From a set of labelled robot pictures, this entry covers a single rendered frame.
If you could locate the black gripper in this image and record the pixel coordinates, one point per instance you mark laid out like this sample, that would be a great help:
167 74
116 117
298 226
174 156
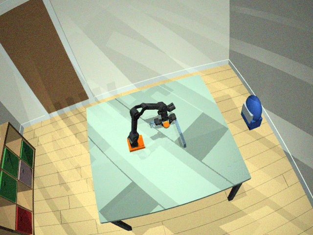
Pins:
171 118

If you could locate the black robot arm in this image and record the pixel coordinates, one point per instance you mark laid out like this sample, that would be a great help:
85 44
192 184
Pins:
135 114

